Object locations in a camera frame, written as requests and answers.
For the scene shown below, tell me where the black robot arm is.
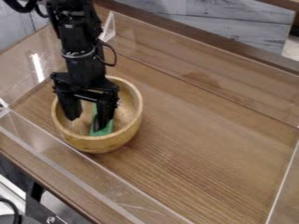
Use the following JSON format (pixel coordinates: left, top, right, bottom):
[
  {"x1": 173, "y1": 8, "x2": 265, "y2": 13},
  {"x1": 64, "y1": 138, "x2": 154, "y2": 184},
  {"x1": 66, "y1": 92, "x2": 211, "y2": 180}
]
[{"x1": 46, "y1": 0, "x2": 118, "y2": 131}]

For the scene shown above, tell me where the clear acrylic corner bracket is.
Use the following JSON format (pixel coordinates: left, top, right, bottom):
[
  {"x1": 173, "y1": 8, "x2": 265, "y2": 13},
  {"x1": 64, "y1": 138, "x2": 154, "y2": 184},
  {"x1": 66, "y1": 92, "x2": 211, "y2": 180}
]
[{"x1": 98, "y1": 11, "x2": 116, "y2": 42}]

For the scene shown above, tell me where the clear acrylic tray wall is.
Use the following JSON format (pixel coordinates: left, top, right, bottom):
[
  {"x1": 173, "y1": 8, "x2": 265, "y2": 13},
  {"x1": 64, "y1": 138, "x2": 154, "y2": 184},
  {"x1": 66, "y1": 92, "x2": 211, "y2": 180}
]
[{"x1": 0, "y1": 107, "x2": 192, "y2": 224}]

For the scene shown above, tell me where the black table leg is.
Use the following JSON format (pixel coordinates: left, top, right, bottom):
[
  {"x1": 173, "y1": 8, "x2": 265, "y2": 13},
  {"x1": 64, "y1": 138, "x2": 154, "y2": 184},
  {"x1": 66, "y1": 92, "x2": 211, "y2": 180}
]
[{"x1": 28, "y1": 182, "x2": 45, "y2": 202}]

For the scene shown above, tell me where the brown wooden bowl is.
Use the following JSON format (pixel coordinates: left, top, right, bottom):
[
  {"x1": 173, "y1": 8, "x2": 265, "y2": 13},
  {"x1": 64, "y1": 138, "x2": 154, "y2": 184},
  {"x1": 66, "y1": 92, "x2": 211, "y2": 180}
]
[{"x1": 50, "y1": 76, "x2": 144, "y2": 153}]

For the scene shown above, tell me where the green rectangular block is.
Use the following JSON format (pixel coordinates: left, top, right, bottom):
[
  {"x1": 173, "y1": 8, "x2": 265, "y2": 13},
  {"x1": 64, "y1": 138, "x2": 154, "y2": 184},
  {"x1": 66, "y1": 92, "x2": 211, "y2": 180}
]
[{"x1": 88, "y1": 108, "x2": 113, "y2": 137}]

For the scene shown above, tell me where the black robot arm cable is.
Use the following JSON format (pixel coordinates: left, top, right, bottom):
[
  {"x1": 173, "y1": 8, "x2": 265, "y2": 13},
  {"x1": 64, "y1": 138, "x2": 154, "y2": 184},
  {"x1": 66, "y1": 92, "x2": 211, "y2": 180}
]
[{"x1": 97, "y1": 38, "x2": 117, "y2": 67}]

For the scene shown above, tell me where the black cable under table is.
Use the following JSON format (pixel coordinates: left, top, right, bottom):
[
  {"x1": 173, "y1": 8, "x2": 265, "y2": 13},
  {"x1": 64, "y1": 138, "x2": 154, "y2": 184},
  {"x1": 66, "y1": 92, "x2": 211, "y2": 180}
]
[{"x1": 0, "y1": 196, "x2": 22, "y2": 224}]

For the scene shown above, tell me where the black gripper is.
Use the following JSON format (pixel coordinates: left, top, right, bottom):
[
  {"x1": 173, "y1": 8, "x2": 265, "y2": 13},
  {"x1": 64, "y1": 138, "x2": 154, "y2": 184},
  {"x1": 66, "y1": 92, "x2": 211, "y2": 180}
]
[{"x1": 50, "y1": 51, "x2": 118, "y2": 132}]

